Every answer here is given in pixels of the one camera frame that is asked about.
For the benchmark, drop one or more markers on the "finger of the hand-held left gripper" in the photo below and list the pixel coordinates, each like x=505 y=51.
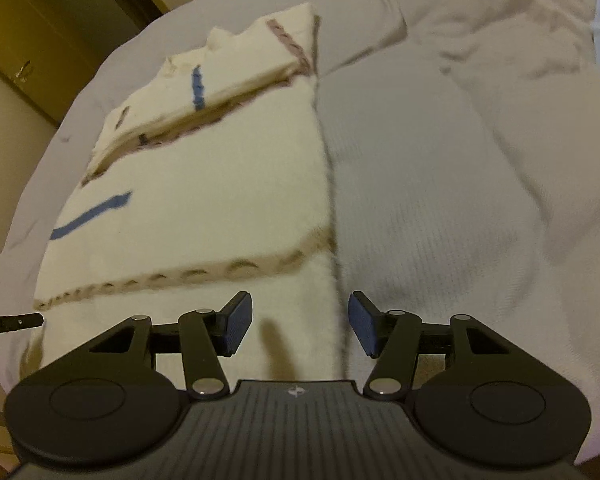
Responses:
x=15 y=321

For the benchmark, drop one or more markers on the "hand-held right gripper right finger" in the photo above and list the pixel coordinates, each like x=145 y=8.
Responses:
x=362 y=322

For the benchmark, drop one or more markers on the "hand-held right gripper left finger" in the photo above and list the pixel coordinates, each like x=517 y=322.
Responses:
x=237 y=322

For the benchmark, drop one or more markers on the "cream knitted sweater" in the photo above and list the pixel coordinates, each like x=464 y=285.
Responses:
x=205 y=200

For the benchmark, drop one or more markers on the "wooden door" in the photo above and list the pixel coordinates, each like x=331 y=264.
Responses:
x=25 y=25

